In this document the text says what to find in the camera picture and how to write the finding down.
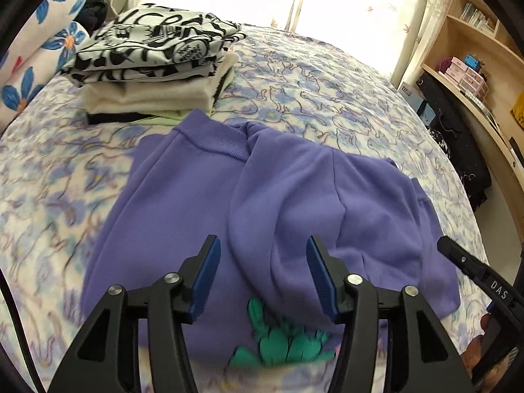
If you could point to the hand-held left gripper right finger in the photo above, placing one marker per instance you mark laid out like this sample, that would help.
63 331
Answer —
321 280

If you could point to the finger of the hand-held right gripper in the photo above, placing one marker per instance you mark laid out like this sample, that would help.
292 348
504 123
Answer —
462 258

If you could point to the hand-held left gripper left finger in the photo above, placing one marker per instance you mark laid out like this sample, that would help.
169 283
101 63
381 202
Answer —
204 278

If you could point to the purple hoodie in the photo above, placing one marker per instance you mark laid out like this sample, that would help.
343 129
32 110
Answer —
286 196

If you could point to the person's right hand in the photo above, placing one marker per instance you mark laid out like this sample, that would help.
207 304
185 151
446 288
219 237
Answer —
474 355

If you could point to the black speckled bag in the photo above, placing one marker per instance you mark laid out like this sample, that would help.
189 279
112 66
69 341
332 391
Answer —
458 143

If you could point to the yellow item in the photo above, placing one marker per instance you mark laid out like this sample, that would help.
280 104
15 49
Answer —
518 110

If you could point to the white blue box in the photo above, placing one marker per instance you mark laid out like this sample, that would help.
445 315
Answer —
417 102

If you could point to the light green folded garment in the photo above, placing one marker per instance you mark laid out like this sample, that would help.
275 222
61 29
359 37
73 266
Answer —
168 116

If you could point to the pink drawer organizer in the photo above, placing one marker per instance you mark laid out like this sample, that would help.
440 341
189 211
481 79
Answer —
470 82

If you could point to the cream folded garment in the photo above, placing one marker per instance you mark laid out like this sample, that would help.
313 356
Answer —
155 94

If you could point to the small blue box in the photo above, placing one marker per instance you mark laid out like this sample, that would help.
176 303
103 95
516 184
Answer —
472 62

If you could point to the floral purple bedsheet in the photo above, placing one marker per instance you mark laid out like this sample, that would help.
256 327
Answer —
307 82

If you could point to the wooden bookshelf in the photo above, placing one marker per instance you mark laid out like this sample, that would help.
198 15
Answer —
470 41

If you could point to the row of books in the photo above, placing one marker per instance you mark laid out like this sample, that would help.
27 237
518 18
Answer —
477 17

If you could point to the black white patterned folded garment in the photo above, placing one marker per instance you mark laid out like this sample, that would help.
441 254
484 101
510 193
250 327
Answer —
143 37

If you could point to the white blue floral blanket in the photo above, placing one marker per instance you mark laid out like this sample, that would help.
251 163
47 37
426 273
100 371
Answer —
24 86

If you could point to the dark cloth pile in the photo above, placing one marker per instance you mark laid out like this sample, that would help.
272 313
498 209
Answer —
94 10

